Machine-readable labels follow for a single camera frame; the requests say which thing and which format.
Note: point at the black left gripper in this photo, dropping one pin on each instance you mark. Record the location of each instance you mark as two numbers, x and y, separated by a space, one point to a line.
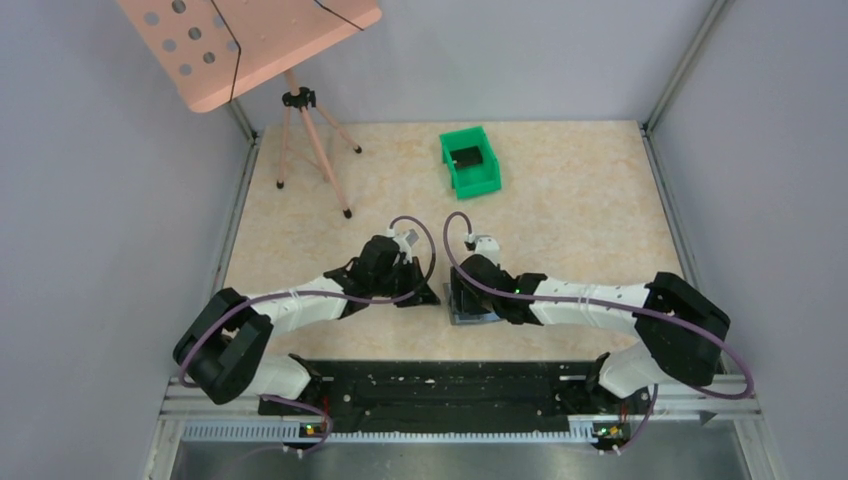
424 295

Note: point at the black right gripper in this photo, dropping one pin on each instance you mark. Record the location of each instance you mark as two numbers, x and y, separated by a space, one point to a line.
462 293

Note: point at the grey card holder wallet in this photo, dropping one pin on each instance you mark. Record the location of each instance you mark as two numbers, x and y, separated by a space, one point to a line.
457 317

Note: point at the black card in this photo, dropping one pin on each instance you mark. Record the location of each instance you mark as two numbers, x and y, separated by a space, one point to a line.
466 157

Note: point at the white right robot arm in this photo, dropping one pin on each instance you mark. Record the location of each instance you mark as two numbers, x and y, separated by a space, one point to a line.
677 330

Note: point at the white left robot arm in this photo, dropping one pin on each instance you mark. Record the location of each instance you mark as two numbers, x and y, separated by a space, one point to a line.
223 352

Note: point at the green plastic bin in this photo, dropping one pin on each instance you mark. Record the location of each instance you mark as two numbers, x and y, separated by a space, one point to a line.
476 181

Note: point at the pink music stand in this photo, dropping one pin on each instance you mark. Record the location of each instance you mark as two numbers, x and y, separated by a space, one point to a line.
215 51

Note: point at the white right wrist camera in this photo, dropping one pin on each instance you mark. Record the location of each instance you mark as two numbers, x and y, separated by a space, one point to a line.
484 245

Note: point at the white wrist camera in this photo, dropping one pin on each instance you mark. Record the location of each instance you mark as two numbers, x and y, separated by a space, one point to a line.
405 239
484 245

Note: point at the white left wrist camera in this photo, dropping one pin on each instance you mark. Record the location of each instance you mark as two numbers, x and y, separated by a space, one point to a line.
405 239

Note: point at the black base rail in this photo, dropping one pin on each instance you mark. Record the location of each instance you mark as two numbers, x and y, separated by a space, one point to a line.
461 396

